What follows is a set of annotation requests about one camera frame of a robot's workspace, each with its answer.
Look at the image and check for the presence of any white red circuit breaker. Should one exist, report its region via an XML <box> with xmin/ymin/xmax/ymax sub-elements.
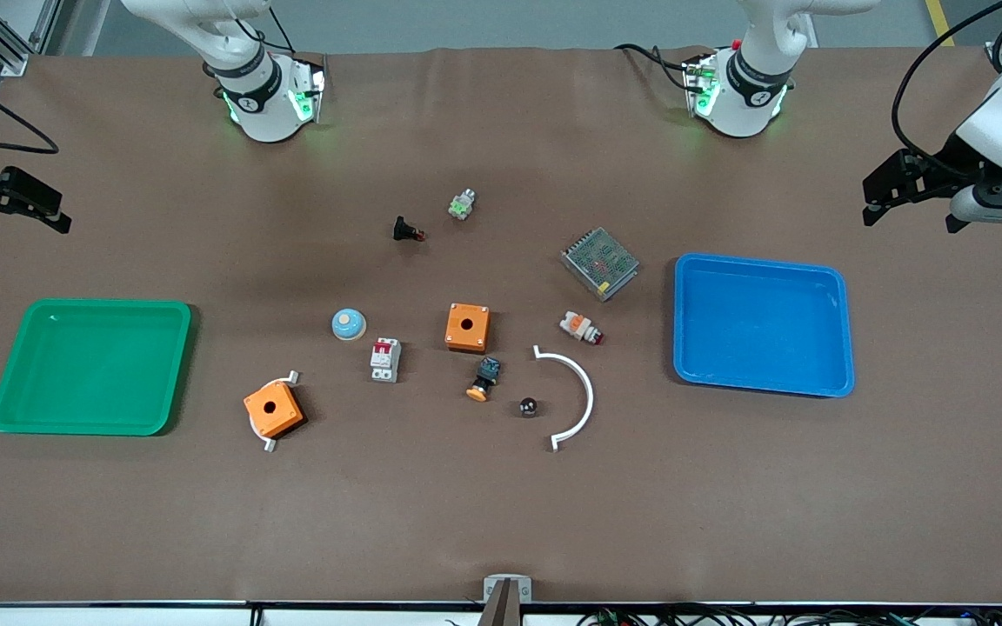
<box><xmin>370</xmin><ymin>337</ymin><xmax>403</xmax><ymax>384</ymax></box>

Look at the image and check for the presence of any green plastic tray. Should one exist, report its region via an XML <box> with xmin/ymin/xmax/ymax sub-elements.
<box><xmin>0</xmin><ymin>298</ymin><xmax>193</xmax><ymax>436</ymax></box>

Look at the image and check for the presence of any blue plastic tray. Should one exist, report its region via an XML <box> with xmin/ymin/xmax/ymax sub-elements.
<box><xmin>672</xmin><ymin>252</ymin><xmax>856</xmax><ymax>399</ymax></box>

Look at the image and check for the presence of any metal mesh power supply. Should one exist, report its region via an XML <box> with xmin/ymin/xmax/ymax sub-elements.
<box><xmin>560</xmin><ymin>226</ymin><xmax>641</xmax><ymax>303</ymax></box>

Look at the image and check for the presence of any orange button box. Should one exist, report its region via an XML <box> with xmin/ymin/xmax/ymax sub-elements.
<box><xmin>243</xmin><ymin>381</ymin><xmax>307</xmax><ymax>440</ymax></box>
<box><xmin>444</xmin><ymin>302</ymin><xmax>492</xmax><ymax>354</ymax></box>

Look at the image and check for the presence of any blue dome buzzer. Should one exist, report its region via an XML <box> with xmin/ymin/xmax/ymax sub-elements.
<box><xmin>331</xmin><ymin>307</ymin><xmax>369</xmax><ymax>343</ymax></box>

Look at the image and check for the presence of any red orange white push button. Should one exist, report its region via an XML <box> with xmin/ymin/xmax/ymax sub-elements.
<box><xmin>558</xmin><ymin>311</ymin><xmax>605</xmax><ymax>347</ymax></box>

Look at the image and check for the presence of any white curved plastic arc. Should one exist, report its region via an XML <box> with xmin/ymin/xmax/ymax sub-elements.
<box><xmin>532</xmin><ymin>344</ymin><xmax>595</xmax><ymax>453</ymax></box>

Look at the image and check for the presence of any orange head black push button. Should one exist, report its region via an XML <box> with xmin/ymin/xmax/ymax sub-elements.
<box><xmin>465</xmin><ymin>355</ymin><xmax>504</xmax><ymax>403</ymax></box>

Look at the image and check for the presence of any brown table cover mat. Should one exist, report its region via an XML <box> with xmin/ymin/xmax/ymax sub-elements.
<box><xmin>0</xmin><ymin>45</ymin><xmax>1002</xmax><ymax>606</ymax></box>

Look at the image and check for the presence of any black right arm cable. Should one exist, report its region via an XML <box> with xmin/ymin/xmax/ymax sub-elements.
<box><xmin>0</xmin><ymin>66</ymin><xmax>61</xmax><ymax>157</ymax></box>

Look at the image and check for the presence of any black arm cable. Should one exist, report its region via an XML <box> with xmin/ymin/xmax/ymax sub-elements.
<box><xmin>0</xmin><ymin>66</ymin><xmax>61</xmax><ymax>157</ymax></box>
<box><xmin>891</xmin><ymin>0</ymin><xmax>1002</xmax><ymax>166</ymax></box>

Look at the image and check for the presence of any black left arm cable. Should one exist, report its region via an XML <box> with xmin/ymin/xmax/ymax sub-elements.
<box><xmin>891</xmin><ymin>0</ymin><xmax>1002</xmax><ymax>166</ymax></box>

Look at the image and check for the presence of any aluminium frame profile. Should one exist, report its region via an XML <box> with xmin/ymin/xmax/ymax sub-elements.
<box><xmin>0</xmin><ymin>0</ymin><xmax>63</xmax><ymax>77</ymax></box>

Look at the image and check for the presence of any black base cable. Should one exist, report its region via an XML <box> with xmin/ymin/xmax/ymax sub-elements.
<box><xmin>613</xmin><ymin>42</ymin><xmax>700</xmax><ymax>91</ymax></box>

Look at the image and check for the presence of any orange box with bracket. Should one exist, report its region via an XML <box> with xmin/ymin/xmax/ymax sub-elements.
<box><xmin>250</xmin><ymin>370</ymin><xmax>301</xmax><ymax>454</ymax></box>

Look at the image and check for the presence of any grey metal table bracket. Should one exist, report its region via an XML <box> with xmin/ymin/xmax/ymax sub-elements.
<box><xmin>483</xmin><ymin>574</ymin><xmax>533</xmax><ymax>604</ymax></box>

